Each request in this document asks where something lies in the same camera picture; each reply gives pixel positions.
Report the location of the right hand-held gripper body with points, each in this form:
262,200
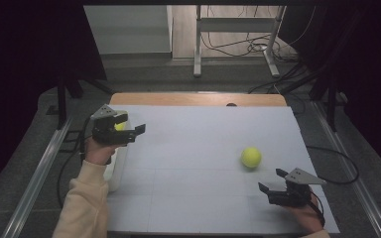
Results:
297,178

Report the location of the person's right hand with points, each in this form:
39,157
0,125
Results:
306,216

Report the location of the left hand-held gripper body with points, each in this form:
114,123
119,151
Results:
104,130

